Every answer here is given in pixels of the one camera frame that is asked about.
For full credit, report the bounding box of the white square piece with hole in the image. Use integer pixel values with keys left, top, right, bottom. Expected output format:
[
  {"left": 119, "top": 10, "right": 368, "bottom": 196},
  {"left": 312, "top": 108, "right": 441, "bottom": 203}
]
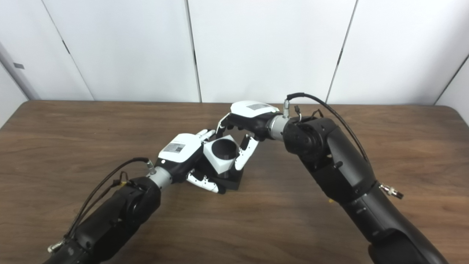
[{"left": 203, "top": 135, "right": 240, "bottom": 174}]

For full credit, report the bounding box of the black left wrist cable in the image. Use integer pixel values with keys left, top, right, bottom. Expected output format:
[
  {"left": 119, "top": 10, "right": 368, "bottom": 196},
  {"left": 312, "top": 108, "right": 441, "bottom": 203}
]
[{"left": 47, "top": 158, "right": 156, "bottom": 253}]

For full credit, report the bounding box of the black peg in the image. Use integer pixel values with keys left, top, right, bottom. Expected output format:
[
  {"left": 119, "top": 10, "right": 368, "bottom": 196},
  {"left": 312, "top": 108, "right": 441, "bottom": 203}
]
[{"left": 198, "top": 139, "right": 244, "bottom": 191}]

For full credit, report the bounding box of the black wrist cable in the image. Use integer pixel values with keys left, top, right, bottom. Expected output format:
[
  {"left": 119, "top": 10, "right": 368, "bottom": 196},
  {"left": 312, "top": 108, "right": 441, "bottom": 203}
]
[
  {"left": 282, "top": 93, "right": 403, "bottom": 199},
  {"left": 47, "top": 158, "right": 156, "bottom": 253}
]

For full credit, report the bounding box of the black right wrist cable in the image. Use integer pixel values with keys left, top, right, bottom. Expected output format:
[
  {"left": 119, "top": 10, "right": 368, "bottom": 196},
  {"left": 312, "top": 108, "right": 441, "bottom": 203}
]
[{"left": 282, "top": 93, "right": 403, "bottom": 199}]

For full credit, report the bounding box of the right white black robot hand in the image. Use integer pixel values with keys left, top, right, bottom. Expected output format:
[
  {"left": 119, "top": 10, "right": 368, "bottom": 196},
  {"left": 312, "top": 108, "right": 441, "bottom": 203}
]
[{"left": 215, "top": 101, "right": 281, "bottom": 171}]

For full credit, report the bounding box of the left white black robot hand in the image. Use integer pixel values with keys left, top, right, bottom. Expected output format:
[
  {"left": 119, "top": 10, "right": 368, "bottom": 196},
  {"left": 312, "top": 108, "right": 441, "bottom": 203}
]
[{"left": 156, "top": 129, "right": 226, "bottom": 194}]

